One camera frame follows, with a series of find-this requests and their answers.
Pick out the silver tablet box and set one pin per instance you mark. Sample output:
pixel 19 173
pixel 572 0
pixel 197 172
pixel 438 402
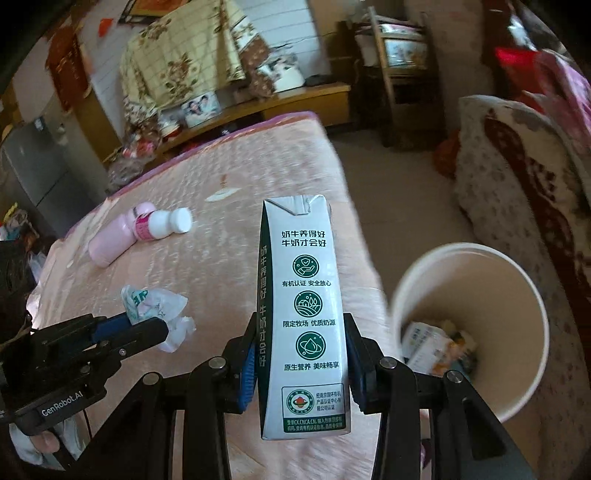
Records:
pixel 427 349

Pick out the white tissue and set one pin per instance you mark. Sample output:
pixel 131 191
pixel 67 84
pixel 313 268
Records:
pixel 143 304

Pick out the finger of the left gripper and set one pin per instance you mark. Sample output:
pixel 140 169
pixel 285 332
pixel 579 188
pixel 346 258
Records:
pixel 141 336
pixel 107 327

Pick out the floral yellow cloth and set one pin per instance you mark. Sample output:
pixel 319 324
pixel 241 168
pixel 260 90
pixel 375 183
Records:
pixel 188 52

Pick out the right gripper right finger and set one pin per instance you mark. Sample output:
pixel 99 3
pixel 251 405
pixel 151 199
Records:
pixel 467 439

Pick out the left hand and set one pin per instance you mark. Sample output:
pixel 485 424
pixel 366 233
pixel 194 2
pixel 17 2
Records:
pixel 50 450

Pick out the pink quilted table cover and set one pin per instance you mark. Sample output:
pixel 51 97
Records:
pixel 214 266

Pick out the white pill bottle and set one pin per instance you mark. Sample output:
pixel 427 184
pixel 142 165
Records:
pixel 160 224

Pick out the grey refrigerator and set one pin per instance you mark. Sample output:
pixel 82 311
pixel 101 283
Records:
pixel 50 170

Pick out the cream trash bucket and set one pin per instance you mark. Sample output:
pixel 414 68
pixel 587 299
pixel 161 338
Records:
pixel 487 294

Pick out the white milk carton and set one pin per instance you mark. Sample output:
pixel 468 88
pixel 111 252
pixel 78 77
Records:
pixel 301 360

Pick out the floral patterned sofa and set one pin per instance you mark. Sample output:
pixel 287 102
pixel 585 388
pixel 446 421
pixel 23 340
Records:
pixel 519 185

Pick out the wooden low cabinet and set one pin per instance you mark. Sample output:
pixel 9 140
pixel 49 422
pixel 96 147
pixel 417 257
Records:
pixel 330 102

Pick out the pink floral garment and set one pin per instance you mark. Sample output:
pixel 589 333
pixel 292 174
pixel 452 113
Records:
pixel 562 93

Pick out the pink plastic bottle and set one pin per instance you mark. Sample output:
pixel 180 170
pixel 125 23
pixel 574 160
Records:
pixel 118 236

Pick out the red cushion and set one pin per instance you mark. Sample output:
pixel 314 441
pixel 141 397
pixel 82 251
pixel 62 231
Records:
pixel 518 66

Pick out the framed photo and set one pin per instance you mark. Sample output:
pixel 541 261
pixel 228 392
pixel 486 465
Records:
pixel 200 109

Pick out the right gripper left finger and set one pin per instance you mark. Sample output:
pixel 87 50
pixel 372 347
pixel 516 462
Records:
pixel 136 441

